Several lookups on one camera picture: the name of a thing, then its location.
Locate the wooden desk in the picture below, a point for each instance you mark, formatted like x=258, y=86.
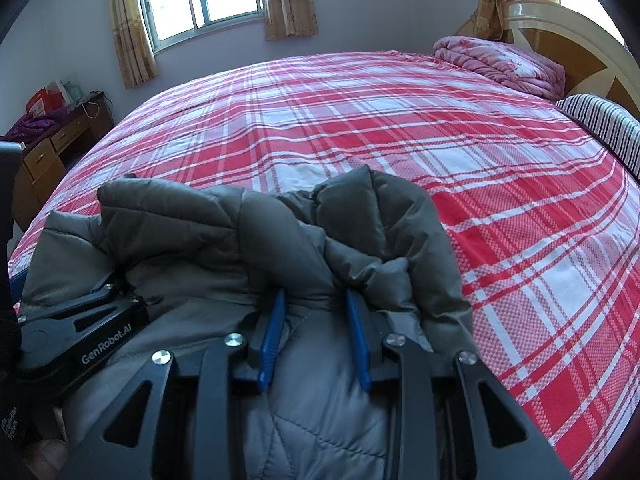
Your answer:
x=50, y=150

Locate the red paper bag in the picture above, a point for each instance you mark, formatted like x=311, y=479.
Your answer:
x=42, y=100

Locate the striped pillow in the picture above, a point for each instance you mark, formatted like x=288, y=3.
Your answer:
x=600, y=120

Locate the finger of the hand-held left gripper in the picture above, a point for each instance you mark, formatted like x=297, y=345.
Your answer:
x=60, y=317

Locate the wooden headboard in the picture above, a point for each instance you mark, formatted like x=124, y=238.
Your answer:
x=575, y=40

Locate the person's left hand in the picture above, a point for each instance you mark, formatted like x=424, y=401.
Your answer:
x=47, y=462

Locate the beige patterned curtain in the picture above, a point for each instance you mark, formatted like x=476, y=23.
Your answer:
x=290, y=0
x=132, y=30

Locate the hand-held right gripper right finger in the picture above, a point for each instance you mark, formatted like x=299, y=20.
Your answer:
x=357, y=340

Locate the grey padded jacket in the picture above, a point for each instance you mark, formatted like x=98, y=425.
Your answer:
x=200, y=240

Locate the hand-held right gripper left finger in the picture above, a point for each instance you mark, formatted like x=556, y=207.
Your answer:
x=272, y=330

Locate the purple clothes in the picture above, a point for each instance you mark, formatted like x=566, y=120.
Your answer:
x=30, y=127

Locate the folded pink blanket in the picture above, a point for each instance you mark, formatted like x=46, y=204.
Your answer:
x=500, y=62

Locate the white bag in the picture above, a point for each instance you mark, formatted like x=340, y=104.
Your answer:
x=71, y=92

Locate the bed with red plaid sheet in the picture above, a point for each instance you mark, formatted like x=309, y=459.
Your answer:
x=400, y=135

